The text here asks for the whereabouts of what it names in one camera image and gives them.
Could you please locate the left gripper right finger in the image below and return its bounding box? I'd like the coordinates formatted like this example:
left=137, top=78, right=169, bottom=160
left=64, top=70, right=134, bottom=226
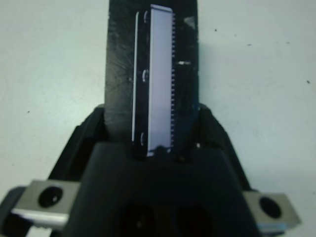
left=192, top=103, right=252, bottom=193

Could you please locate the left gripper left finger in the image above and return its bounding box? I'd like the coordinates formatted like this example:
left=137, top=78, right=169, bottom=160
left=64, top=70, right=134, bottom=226
left=48, top=103, right=111, bottom=184

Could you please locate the black glossy box lid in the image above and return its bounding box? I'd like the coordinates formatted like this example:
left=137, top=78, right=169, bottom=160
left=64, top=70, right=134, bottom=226
left=103, top=0, right=201, bottom=158

